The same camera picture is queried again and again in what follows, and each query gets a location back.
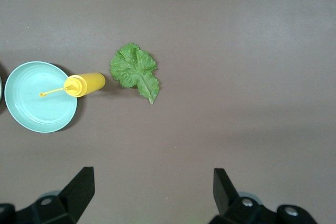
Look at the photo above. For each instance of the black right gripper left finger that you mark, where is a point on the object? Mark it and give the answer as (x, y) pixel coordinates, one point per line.
(78, 192)

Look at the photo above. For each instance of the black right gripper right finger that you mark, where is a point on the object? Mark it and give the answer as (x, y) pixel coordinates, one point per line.
(225, 197)

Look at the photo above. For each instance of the yellow squeeze bottle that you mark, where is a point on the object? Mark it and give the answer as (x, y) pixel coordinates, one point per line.
(92, 83)

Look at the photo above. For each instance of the green lettuce leaf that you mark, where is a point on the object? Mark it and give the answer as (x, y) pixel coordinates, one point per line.
(135, 73)

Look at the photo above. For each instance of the mint green plate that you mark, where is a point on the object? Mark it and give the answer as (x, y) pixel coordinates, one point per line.
(34, 111)

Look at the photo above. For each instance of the beige plate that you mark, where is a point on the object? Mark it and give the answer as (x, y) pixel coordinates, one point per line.
(0, 90)

